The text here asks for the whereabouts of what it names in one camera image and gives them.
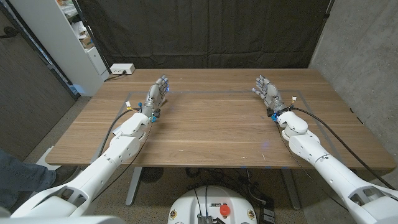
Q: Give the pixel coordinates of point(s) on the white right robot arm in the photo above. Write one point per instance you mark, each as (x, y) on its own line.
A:
(311, 149)

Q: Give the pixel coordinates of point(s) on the red emergency stop button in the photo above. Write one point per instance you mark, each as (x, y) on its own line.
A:
(224, 210)

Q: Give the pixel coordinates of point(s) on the black floor power strip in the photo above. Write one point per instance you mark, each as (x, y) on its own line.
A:
(268, 214)

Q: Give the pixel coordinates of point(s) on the white power outlet box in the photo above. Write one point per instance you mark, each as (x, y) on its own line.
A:
(122, 68)

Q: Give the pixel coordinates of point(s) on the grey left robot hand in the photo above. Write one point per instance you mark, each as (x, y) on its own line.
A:
(155, 95)

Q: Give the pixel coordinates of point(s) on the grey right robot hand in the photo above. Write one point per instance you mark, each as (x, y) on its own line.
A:
(270, 91)

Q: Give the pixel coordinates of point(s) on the grey table leg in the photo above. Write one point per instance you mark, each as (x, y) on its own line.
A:
(133, 186)
(292, 193)

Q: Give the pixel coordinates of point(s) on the person's leg in jeans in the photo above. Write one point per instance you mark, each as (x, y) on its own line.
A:
(21, 177)

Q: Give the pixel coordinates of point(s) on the small cardboard box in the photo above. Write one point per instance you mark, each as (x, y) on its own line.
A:
(86, 42)

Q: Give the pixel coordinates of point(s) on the black curtain backdrop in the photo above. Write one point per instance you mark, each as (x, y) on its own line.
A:
(205, 31)

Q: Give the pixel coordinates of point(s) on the black backdrop stand pole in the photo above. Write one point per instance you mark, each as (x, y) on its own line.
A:
(90, 31)

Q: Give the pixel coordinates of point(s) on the white shelf cabinet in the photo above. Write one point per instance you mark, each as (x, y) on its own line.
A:
(59, 40)

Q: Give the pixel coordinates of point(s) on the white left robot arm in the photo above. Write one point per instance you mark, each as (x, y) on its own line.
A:
(109, 155)

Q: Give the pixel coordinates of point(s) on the round black floor fan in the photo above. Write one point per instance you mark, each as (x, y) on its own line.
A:
(151, 174)

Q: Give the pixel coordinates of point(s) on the white box beside table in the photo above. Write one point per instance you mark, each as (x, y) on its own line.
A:
(46, 158)

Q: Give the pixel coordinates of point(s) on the white robot torso base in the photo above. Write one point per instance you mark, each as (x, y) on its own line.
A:
(192, 205)

